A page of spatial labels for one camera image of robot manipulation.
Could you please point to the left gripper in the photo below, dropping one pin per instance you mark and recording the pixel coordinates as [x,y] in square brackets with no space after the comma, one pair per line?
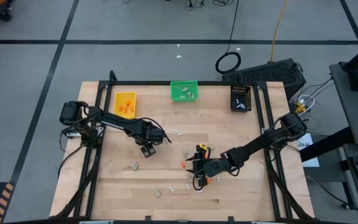
[149,133]

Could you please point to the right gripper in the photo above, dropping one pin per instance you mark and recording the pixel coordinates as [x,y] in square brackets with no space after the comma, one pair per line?
[203,168]

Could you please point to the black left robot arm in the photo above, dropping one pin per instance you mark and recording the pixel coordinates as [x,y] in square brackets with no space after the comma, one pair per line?
[113,119]

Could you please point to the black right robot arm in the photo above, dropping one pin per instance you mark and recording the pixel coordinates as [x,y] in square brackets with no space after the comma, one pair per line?
[253,146]

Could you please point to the yellow plastic basket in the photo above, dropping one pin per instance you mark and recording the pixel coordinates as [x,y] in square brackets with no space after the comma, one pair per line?
[125,116]

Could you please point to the green plastic basket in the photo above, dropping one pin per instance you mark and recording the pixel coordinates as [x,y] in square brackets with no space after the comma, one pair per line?
[176,85]

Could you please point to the black plastic basket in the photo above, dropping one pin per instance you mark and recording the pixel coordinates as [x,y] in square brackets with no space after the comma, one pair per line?
[240,91]

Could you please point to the white paper sheet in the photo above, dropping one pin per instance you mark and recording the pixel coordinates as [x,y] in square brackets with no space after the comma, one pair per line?
[306,138]

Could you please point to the black computer tower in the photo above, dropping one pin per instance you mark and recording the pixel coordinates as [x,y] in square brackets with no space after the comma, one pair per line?
[269,73]

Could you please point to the yellow-plug power strip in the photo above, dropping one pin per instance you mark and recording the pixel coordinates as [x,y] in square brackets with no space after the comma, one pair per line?
[300,107]

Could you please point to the black desk leg beam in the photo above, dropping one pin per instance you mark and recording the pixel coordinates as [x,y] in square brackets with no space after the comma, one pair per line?
[328,144]

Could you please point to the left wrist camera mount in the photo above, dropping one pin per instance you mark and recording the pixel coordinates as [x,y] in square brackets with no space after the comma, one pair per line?
[148,151]

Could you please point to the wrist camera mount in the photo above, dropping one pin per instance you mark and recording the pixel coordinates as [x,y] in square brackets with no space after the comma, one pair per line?
[148,151]
[218,166]

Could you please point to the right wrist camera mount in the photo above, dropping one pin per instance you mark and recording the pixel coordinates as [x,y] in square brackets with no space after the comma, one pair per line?
[218,166]

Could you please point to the black table frame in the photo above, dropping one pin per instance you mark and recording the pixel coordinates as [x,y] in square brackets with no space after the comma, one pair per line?
[141,83]

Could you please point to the black camera mount foot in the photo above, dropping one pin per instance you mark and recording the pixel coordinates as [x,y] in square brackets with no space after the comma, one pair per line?
[230,219]

